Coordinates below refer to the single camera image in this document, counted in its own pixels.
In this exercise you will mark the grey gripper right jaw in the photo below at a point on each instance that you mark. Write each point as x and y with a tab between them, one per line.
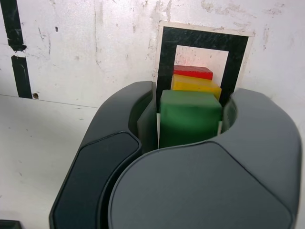
202	186

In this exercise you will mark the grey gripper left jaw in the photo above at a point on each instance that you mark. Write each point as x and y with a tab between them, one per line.
95	162

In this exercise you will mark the green cube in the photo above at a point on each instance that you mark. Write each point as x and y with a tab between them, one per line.
188	119

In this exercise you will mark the yellow cube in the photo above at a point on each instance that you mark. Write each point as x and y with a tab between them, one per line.
193	84

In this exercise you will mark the red cube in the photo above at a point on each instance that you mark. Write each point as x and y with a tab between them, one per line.
193	72

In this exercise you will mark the black tape square outline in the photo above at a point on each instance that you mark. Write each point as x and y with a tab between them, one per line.
202	38

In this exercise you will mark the black tape strip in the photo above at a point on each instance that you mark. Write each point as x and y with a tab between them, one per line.
14	23

